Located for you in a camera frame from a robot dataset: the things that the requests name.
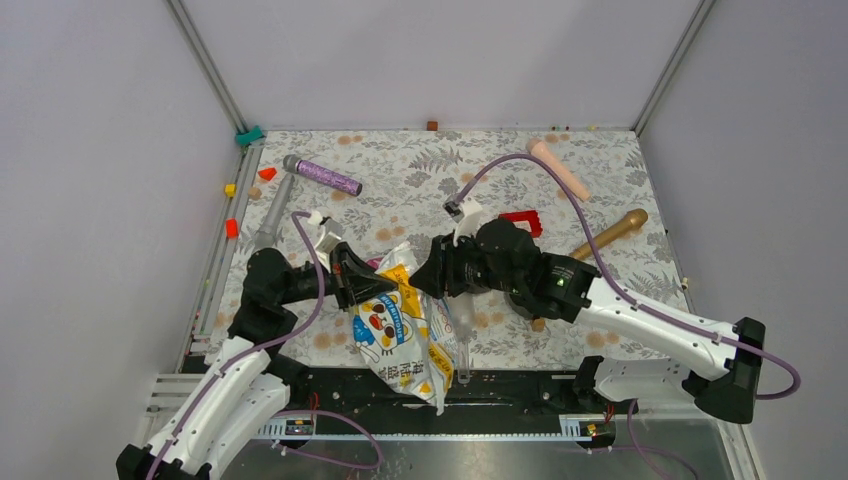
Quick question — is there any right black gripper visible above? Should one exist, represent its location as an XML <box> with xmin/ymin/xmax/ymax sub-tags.
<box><xmin>408</xmin><ymin>227</ymin><xmax>524</xmax><ymax>299</ymax></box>

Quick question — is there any pink toy microphone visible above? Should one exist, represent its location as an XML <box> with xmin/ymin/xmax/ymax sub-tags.
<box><xmin>526</xmin><ymin>138</ymin><xmax>591</xmax><ymax>201</ymax></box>

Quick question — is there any purple cable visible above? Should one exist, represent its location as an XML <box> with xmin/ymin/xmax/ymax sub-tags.
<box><xmin>443</xmin><ymin>154</ymin><xmax>802</xmax><ymax>478</ymax></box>
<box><xmin>145</xmin><ymin>211</ymin><xmax>386</xmax><ymax>480</ymax></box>

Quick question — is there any teal plastic block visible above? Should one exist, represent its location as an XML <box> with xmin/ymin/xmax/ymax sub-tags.
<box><xmin>235</xmin><ymin>125</ymin><xmax>265</xmax><ymax>147</ymax></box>

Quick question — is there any gold toy microphone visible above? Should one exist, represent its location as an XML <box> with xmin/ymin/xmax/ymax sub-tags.
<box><xmin>570</xmin><ymin>208</ymin><xmax>649</xmax><ymax>261</ymax></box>

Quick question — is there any cat food bag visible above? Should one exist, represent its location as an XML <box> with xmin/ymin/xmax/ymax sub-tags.
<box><xmin>351</xmin><ymin>241</ymin><xmax>458</xmax><ymax>416</ymax></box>

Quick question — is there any red triangular block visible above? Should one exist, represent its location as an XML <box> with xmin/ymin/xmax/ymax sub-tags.
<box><xmin>257</xmin><ymin>167</ymin><xmax>278</xmax><ymax>182</ymax></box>

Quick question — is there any grey toy microphone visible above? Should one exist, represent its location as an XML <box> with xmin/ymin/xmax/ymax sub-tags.
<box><xmin>254</xmin><ymin>173</ymin><xmax>295</xmax><ymax>250</ymax></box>

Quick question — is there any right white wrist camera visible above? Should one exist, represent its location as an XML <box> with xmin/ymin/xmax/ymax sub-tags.
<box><xmin>443</xmin><ymin>197</ymin><xmax>483</xmax><ymax>247</ymax></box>

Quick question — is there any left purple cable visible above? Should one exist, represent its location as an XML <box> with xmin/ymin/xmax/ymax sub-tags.
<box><xmin>145</xmin><ymin>211</ymin><xmax>386</xmax><ymax>480</ymax></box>

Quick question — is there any red block on rail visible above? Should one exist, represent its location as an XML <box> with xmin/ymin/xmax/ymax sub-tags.
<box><xmin>224</xmin><ymin>218</ymin><xmax>240</xmax><ymax>239</ymax></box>

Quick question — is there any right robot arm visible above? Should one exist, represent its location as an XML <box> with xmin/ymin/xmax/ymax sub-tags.
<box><xmin>410</xmin><ymin>218</ymin><xmax>766</xmax><ymax>424</ymax></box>

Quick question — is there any red plastic box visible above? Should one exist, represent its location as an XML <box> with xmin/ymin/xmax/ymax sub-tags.
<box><xmin>499</xmin><ymin>210</ymin><xmax>544</xmax><ymax>239</ymax></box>

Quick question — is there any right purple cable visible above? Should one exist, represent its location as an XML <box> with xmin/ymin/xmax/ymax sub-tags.
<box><xmin>443</xmin><ymin>154</ymin><xmax>802</xmax><ymax>478</ymax></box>

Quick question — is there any floral patterned table mat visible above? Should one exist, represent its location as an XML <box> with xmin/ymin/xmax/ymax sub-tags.
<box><xmin>205</xmin><ymin>129</ymin><xmax>711</xmax><ymax>374</ymax></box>

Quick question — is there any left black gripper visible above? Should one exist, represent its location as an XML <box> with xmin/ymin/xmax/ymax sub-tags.
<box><xmin>278</xmin><ymin>241</ymin><xmax>399</xmax><ymax>311</ymax></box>

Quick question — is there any black bowl fish print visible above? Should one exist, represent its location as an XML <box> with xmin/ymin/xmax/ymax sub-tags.
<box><xmin>505</xmin><ymin>296</ymin><xmax>541</xmax><ymax>321</ymax></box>

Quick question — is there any purple glitter toy microphone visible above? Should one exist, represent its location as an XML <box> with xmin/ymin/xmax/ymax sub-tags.
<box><xmin>283</xmin><ymin>155</ymin><xmax>362</xmax><ymax>197</ymax></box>

